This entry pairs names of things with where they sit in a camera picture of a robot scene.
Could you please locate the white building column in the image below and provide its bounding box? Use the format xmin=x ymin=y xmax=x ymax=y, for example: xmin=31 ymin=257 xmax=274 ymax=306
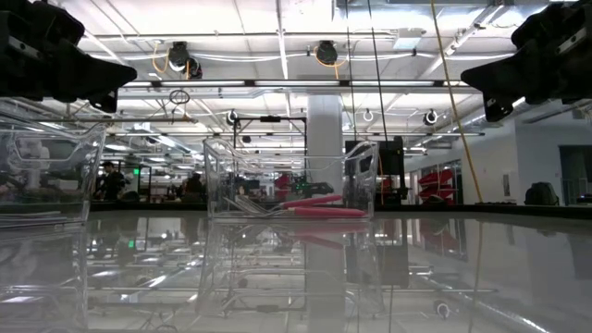
xmin=306 ymin=94 xmax=346 ymax=204

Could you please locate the pink handled silver fork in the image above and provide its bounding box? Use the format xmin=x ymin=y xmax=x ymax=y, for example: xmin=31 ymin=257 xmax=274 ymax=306
xmin=226 ymin=193 xmax=344 ymax=216
xmin=240 ymin=206 xmax=369 ymax=219

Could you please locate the silver ventilation duct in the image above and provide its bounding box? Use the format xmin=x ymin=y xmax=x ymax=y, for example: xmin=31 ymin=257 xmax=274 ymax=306
xmin=455 ymin=96 xmax=592 ymax=133

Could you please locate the black camera rig frame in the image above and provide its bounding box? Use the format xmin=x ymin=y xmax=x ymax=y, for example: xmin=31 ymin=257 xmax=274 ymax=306
xmin=232 ymin=115 xmax=309 ymax=152

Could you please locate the white humanoid figure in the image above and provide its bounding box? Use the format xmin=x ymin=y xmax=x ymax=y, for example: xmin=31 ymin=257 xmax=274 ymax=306
xmin=17 ymin=137 xmax=51 ymax=187

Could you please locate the red bin rack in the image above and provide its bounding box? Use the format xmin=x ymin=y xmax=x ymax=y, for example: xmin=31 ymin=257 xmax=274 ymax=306
xmin=415 ymin=167 xmax=457 ymax=201

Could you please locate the black backpack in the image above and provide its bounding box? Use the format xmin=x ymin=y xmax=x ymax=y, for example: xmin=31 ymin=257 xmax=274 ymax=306
xmin=524 ymin=180 xmax=561 ymax=206

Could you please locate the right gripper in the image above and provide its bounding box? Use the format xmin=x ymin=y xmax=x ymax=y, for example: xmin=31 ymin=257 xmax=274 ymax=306
xmin=461 ymin=0 xmax=592 ymax=122

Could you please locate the black equipment rack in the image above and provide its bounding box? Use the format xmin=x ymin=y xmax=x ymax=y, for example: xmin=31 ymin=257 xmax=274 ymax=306
xmin=344 ymin=138 xmax=409 ymax=207

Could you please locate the person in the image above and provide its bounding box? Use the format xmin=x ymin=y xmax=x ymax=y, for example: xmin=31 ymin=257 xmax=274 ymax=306
xmin=94 ymin=160 xmax=126 ymax=203
xmin=182 ymin=171 xmax=204 ymax=203
xmin=275 ymin=171 xmax=292 ymax=200

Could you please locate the yellow cable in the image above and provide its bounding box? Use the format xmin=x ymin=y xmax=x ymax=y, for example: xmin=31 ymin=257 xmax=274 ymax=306
xmin=429 ymin=0 xmax=485 ymax=204

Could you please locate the clear plastic bin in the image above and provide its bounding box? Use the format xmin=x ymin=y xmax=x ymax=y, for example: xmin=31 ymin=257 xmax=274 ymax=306
xmin=202 ymin=137 xmax=380 ymax=219
xmin=0 ymin=99 xmax=108 ymax=230

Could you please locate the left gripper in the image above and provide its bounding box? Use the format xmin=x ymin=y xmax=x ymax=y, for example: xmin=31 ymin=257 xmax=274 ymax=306
xmin=0 ymin=0 xmax=139 ymax=115

